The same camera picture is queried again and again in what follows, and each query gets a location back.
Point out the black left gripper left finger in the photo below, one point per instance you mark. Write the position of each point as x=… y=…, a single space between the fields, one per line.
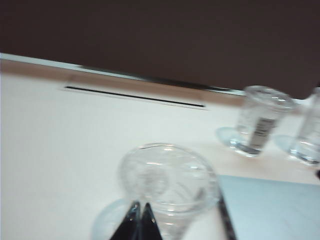
x=130 y=225

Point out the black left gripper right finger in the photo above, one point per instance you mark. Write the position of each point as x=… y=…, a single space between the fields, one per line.
x=150 y=225

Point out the small clear plastic cup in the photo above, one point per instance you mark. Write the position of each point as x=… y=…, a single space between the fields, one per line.
x=170 y=180

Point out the silver Dell laptop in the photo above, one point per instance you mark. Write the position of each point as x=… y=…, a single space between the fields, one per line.
x=275 y=210

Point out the clear plastic cup, white label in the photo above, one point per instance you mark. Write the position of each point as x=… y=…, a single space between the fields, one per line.
x=260 y=120

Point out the tall clear plastic cup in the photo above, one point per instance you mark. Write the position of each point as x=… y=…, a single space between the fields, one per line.
x=308 y=130

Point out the grey divider base bracket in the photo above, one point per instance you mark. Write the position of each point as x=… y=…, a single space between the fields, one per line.
x=162 y=80

